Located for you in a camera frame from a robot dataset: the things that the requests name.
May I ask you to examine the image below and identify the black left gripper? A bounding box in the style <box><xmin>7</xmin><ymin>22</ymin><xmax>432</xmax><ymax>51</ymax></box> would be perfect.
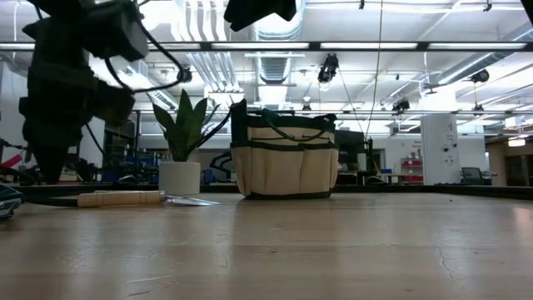
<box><xmin>18</xmin><ymin>62</ymin><xmax>137</xmax><ymax>185</ymax></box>

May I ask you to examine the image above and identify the beige gardening bag green trim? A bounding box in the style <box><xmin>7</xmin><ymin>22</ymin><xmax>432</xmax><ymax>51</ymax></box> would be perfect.
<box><xmin>229</xmin><ymin>98</ymin><xmax>341</xmax><ymax>201</ymax></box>

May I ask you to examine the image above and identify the black background equipment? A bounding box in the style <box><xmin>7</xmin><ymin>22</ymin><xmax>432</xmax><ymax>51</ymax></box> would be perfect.
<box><xmin>0</xmin><ymin>139</ymin><xmax>37</xmax><ymax>185</ymax></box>

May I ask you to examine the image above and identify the red background item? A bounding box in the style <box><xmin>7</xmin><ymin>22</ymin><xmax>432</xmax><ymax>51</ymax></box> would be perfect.
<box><xmin>0</xmin><ymin>153</ymin><xmax>22</xmax><ymax>168</ymax></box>

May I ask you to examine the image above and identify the teal striped object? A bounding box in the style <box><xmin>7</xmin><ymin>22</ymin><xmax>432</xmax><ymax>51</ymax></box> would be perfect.
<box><xmin>0</xmin><ymin>182</ymin><xmax>26</xmax><ymax>221</ymax></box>

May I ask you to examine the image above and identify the white round plant pot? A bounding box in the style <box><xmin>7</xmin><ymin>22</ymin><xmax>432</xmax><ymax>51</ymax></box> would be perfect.
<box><xmin>158</xmin><ymin>161</ymin><xmax>202</xmax><ymax>196</ymax></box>

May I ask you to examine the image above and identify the green snake plant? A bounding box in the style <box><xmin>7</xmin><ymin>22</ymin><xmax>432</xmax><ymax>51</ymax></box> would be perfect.
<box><xmin>152</xmin><ymin>88</ymin><xmax>222</xmax><ymax>163</ymax></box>

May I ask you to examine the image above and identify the red storage shelf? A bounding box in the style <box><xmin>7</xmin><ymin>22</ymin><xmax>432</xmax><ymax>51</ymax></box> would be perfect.
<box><xmin>400</xmin><ymin>157</ymin><xmax>424</xmax><ymax>184</ymax></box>

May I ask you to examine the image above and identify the white tall cabinet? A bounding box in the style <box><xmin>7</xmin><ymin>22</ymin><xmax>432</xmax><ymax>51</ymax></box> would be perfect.
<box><xmin>419</xmin><ymin>113</ymin><xmax>462</xmax><ymax>187</ymax></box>

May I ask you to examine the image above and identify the grey office chair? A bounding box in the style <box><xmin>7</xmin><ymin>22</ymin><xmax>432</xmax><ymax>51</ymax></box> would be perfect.
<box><xmin>460</xmin><ymin>166</ymin><xmax>492</xmax><ymax>187</ymax></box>

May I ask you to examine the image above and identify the black ceiling camera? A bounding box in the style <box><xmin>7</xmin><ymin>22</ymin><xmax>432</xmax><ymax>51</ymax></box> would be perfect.
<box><xmin>316</xmin><ymin>52</ymin><xmax>340</xmax><ymax>83</ymax></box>

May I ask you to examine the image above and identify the wooden handled metal trowel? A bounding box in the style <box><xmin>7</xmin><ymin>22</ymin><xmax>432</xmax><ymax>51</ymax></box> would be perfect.
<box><xmin>77</xmin><ymin>189</ymin><xmax>221</xmax><ymax>208</ymax></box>

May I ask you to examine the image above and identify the black looping cable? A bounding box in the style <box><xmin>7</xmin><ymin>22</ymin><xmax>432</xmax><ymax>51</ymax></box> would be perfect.
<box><xmin>103</xmin><ymin>16</ymin><xmax>187</xmax><ymax>95</ymax></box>

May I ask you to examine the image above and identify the thin hanging cable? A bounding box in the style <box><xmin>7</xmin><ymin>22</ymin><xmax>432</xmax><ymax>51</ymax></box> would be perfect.
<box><xmin>364</xmin><ymin>0</ymin><xmax>384</xmax><ymax>141</ymax></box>

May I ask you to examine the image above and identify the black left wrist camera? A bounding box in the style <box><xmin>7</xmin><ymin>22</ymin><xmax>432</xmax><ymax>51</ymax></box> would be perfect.
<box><xmin>81</xmin><ymin>0</ymin><xmax>150</xmax><ymax>63</ymax></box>

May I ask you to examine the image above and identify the thin black overhead rail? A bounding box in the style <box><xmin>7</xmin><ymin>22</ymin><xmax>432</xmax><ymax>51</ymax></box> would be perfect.
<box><xmin>132</xmin><ymin>108</ymin><xmax>533</xmax><ymax>118</ymax></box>

